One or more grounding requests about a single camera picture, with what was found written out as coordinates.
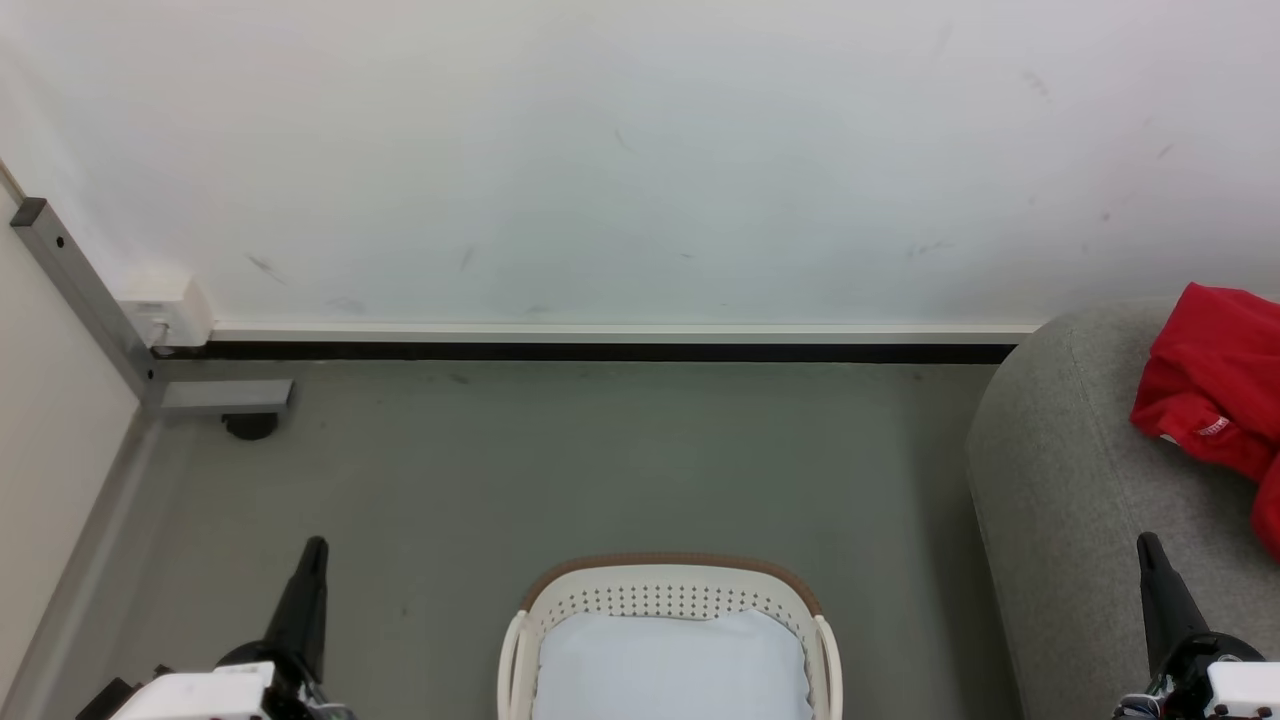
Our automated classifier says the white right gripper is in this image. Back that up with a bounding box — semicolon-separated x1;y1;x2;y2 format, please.
1137;532;1280;720

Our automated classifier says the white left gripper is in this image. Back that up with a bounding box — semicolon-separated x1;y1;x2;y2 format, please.
108;536;353;720

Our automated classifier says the red white-striped sports jersey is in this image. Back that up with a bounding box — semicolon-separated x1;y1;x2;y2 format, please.
1130;282;1280;563

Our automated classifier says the white basket with brown rim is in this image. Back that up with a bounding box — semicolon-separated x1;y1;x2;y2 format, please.
497;552;844;720

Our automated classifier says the grey fabric sofa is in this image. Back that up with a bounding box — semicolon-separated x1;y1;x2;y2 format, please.
965;298;1280;720

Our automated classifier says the light blue folded cloth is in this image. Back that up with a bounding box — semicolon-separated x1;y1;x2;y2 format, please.
532;609;813;720

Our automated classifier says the grey partition bottom rail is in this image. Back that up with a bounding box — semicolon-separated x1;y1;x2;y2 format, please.
0;410;163;720

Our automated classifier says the white wall socket box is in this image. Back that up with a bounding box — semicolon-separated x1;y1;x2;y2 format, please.
117;277;215;350

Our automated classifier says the grey metal frame post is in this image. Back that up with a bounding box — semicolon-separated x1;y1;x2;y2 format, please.
10;197;295;419

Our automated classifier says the white wall baseboard trim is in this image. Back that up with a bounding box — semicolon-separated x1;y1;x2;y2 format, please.
208;320;1041;347

